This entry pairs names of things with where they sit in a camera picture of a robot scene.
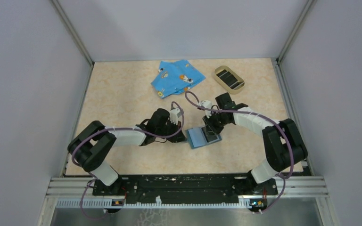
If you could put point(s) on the blue card holder wallet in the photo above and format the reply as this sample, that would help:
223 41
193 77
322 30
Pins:
195 137

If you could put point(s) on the grey credit card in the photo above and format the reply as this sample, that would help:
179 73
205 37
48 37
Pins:
212 137

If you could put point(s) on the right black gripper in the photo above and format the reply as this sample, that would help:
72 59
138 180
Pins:
212 130

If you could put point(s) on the blue printed cloth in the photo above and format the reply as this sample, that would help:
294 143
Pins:
174 78

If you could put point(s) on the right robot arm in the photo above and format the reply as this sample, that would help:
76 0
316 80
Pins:
283 144

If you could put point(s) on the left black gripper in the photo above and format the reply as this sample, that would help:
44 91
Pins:
179 137

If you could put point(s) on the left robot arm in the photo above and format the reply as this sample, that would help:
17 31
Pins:
89 149

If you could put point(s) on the black mounting base plate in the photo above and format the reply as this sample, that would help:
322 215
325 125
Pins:
184 188

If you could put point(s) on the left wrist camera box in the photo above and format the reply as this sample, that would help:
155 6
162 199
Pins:
175 115

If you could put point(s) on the aluminium frame rail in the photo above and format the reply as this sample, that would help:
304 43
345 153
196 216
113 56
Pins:
77 192

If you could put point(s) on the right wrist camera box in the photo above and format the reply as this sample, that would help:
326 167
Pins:
207 105

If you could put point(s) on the beige oval card tray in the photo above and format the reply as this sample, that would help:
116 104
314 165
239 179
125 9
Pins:
229 79

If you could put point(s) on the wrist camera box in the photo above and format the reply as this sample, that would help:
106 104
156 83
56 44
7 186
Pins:
175 115
207 105

